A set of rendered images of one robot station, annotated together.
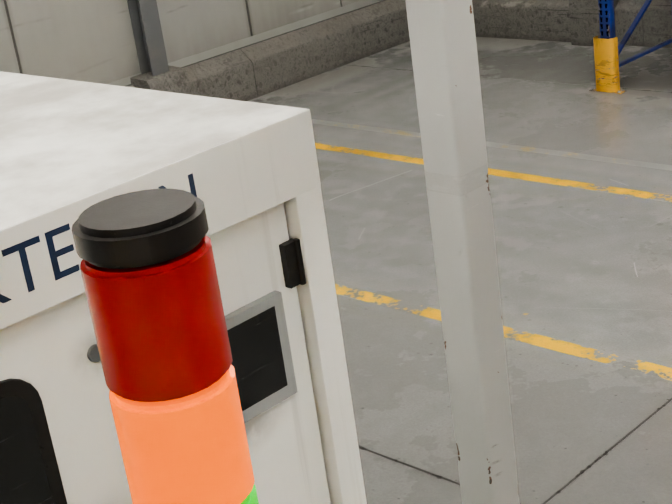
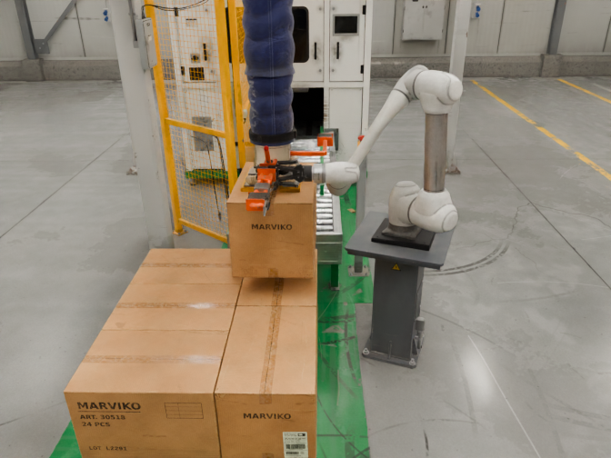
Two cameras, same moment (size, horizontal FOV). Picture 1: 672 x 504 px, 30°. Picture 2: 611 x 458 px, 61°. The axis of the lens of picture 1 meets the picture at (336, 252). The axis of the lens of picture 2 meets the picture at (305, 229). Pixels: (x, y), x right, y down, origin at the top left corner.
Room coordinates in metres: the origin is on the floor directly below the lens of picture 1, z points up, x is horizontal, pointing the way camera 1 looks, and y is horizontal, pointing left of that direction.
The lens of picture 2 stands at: (-2.09, -3.17, 2.01)
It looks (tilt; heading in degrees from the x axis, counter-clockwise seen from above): 26 degrees down; 45
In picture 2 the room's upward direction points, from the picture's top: 1 degrees counter-clockwise
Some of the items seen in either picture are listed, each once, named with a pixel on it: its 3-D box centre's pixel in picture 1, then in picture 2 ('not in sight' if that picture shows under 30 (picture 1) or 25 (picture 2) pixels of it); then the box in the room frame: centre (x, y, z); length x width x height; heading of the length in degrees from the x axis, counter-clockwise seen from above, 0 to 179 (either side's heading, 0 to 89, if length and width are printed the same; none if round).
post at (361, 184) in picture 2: not in sight; (360, 210); (0.58, -1.07, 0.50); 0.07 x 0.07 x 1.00; 43
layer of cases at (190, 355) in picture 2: not in sight; (219, 338); (-0.88, -1.34, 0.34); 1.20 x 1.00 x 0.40; 43
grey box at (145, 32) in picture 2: not in sight; (146, 43); (-0.26, 0.08, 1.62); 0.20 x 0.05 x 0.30; 43
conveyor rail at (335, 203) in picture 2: not in sight; (334, 181); (0.89, -0.53, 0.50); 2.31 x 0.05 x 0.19; 43
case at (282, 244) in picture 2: not in sight; (276, 215); (-0.43, -1.31, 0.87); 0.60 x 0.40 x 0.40; 42
